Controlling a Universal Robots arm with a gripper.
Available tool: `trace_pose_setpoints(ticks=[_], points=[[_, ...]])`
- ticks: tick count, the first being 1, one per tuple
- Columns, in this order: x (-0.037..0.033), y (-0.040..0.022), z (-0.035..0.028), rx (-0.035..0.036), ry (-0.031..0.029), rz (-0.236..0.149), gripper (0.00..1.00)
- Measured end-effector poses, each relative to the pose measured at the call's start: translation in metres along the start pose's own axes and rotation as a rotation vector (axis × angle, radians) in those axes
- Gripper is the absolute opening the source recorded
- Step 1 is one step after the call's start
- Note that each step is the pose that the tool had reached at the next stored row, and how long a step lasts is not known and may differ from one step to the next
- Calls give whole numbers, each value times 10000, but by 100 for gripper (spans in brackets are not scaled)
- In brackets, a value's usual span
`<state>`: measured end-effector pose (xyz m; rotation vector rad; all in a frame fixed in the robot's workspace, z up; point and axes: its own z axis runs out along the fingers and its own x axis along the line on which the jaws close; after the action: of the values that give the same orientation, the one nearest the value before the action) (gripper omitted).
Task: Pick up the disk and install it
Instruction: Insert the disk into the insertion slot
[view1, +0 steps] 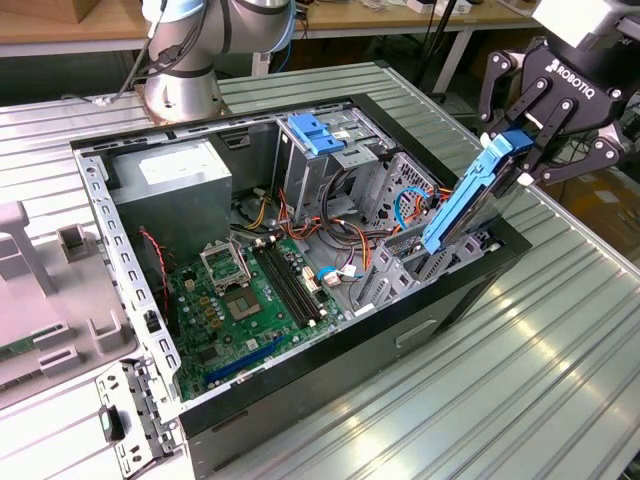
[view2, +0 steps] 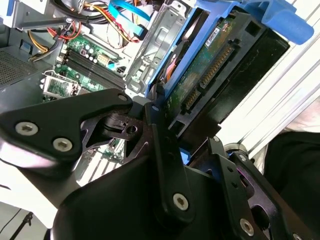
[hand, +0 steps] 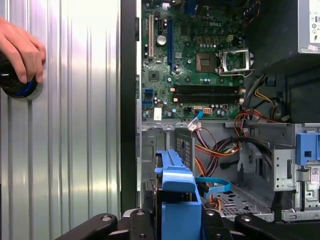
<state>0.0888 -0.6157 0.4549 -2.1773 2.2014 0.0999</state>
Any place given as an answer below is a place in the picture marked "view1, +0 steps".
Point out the green motherboard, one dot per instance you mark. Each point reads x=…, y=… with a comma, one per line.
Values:
x=235, y=340

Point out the hard disk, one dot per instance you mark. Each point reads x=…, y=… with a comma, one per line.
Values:
x=460, y=200

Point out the blue plastic drive latch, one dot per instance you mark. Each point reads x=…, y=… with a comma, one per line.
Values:
x=315, y=135

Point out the metal slot cover bracket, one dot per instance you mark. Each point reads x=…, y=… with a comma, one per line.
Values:
x=150, y=395

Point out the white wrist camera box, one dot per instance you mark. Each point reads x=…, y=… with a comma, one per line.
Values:
x=570, y=20

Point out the black tripod stand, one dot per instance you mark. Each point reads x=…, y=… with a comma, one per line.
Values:
x=430, y=52

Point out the white cardboard carton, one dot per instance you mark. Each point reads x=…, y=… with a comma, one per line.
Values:
x=420, y=6
x=462, y=6

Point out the grey power supply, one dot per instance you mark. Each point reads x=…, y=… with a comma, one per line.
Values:
x=170, y=210

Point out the green RAM stick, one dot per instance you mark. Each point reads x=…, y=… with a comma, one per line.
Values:
x=20, y=348

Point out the white power adapter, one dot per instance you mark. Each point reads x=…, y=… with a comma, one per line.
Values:
x=261, y=62

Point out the black teal release latch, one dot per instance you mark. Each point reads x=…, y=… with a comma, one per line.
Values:
x=115, y=425

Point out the brown cardboard box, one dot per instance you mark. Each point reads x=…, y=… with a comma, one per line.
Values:
x=87, y=10

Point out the blue expansion slot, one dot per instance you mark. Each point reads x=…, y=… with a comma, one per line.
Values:
x=245, y=361

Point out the black RAM slot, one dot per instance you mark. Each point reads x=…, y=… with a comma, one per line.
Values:
x=295, y=280
x=282, y=287

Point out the black PC case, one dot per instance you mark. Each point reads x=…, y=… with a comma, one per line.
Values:
x=350, y=390

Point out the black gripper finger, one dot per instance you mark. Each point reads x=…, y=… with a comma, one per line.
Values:
x=550, y=135
x=492, y=75

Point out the metal disk bay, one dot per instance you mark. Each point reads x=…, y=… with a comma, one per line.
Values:
x=397, y=287

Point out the CPU socket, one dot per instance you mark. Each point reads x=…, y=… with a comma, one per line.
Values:
x=243, y=305

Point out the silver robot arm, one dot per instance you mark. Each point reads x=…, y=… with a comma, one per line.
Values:
x=180, y=75

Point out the flat cardboard box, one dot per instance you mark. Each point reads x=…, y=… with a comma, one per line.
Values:
x=600, y=210

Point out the grey parts rack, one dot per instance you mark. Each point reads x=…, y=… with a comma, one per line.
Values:
x=65, y=305

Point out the wooden desk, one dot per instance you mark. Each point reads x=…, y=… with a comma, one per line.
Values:
x=40, y=30
x=350, y=22

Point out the metal optical drive cage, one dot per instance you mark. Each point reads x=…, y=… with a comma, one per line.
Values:
x=305, y=185

